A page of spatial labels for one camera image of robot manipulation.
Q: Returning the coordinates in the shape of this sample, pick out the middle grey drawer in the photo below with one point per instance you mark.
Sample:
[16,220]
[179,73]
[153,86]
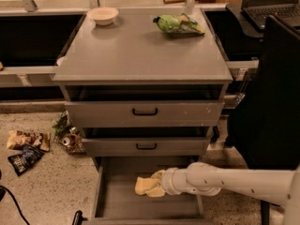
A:
[145,141]

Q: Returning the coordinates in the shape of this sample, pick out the white bowl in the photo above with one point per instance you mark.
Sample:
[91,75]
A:
[103,15]

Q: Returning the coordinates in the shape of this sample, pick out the soda can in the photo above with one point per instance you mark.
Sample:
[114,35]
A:
[66,141]

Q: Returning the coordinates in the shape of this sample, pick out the top grey drawer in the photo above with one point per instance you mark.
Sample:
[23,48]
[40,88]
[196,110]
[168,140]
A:
[144,106]

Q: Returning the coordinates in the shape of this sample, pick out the yellow sponge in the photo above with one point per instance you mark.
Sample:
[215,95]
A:
[144,184]

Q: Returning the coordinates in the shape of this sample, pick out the black laptop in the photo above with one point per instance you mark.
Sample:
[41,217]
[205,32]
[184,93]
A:
[257,11]

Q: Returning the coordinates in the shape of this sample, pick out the black office chair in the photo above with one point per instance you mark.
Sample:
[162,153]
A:
[264,127]

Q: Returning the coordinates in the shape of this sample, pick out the bottom grey drawer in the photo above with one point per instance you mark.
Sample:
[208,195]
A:
[117,203]

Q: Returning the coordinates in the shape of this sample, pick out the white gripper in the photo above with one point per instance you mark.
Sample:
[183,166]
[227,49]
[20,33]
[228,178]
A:
[170,181]

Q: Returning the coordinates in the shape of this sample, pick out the yellow snack bag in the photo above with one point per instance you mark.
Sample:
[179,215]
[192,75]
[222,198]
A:
[17,140]

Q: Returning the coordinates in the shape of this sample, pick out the dark blue snack bag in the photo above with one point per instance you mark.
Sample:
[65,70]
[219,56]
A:
[26,159]

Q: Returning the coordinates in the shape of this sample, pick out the green snack bag on floor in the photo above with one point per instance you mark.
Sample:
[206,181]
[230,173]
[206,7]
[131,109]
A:
[63,127]

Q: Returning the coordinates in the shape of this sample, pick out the grey drawer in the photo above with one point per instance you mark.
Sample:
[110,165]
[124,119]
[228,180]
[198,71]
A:
[144,106]
[117,203]
[145,141]

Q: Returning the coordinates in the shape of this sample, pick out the black drawer handle middle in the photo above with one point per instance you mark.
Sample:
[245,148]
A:
[152,146]

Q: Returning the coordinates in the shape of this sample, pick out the black drawer handle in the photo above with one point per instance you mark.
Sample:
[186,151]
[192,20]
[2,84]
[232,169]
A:
[152,146]
[144,113]

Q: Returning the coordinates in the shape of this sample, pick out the grey drawer cabinet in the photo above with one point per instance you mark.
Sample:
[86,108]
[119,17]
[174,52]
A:
[133,51]

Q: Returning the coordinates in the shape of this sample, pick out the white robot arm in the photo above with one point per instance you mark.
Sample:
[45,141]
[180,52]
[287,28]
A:
[275,186]

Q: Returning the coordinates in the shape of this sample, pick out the wooden stick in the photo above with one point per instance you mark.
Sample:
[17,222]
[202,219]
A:
[174,1]

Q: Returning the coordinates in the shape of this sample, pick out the black drawer handle top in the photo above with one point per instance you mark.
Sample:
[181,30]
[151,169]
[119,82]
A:
[144,113]

